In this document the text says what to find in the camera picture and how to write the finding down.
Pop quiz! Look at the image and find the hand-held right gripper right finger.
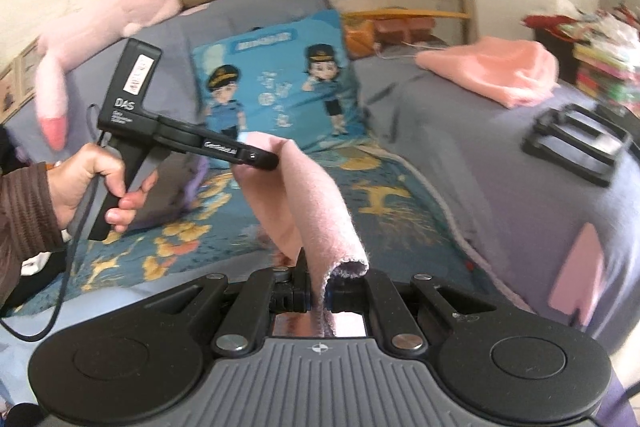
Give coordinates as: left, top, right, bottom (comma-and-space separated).
324, 268, 506, 353

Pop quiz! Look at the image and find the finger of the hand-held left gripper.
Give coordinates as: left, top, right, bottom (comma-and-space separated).
200, 134, 281, 171

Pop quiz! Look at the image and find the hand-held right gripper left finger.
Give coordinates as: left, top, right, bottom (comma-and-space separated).
142, 247, 308, 355

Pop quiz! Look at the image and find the pink and blue fringed scarf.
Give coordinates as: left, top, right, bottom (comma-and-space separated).
235, 132, 371, 338

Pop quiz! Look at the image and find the person's left forearm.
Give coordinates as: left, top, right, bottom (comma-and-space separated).
0, 162, 66, 278

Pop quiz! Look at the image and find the person's left hand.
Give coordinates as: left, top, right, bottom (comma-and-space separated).
47, 143, 160, 234

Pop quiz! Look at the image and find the purple folded garment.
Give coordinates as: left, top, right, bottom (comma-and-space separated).
180, 154, 211, 212

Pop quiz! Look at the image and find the blue cartoon print pillow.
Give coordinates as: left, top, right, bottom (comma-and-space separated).
191, 9, 368, 170

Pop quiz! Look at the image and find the pink plush toy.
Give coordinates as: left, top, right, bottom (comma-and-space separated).
35, 0, 183, 152

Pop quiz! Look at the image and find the lilac grey printed pillow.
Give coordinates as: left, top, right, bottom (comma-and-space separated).
7, 0, 343, 158

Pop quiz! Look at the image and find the blue patterned quilt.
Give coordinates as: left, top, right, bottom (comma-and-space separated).
0, 142, 531, 358

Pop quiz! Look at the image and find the white cloth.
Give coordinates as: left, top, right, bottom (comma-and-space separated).
20, 252, 51, 278

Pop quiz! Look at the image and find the lilac grey duvet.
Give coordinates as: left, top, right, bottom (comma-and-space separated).
350, 52, 640, 358

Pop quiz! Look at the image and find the brown wooden box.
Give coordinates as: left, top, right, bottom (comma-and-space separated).
377, 14, 437, 46

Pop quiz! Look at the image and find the black garment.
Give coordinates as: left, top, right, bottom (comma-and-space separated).
0, 227, 71, 313

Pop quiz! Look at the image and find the pink fleece blanket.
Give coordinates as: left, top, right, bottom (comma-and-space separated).
415, 36, 561, 110

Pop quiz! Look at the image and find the stack of colourful books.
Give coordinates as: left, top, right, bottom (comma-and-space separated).
572, 7, 640, 118

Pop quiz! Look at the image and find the black cable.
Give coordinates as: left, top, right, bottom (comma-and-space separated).
0, 104, 108, 343

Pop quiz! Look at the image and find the black plastic frame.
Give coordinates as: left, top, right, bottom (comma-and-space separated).
521, 103, 633, 188

